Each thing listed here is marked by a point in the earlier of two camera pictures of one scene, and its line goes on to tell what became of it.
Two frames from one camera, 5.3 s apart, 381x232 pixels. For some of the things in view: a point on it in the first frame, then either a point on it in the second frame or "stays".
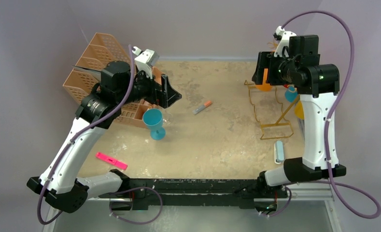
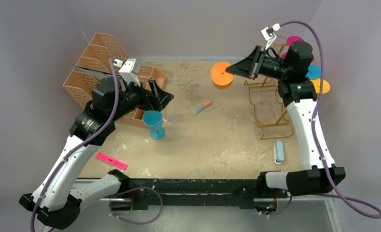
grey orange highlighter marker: (206, 105) stays
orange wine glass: (264, 87) to (218, 75)
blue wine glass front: (152, 118) stays
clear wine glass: (168, 119) stays
